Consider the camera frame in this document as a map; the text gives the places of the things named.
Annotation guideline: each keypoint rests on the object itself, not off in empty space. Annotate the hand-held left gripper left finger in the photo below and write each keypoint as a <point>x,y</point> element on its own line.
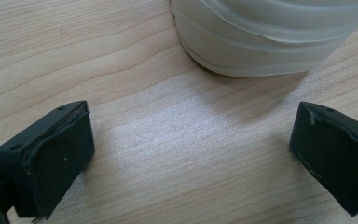
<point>52,161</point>

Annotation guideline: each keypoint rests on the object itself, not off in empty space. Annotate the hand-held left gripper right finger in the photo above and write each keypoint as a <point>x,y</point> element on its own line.
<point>338,155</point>

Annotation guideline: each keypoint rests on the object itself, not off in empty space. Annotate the white translucent plastic container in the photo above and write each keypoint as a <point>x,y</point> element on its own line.
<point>261,37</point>

